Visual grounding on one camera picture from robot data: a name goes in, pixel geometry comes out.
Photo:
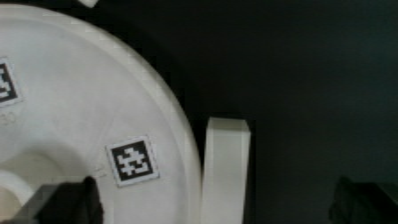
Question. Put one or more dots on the white fence bar left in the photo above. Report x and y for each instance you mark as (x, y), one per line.
(225, 177)

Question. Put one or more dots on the white cross table base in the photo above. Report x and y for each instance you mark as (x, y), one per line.
(90, 3)

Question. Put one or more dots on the white round table top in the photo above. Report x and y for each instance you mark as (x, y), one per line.
(92, 121)

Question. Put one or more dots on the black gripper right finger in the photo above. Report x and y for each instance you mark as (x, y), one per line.
(365, 203)

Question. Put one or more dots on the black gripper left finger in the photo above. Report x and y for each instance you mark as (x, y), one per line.
(65, 204)

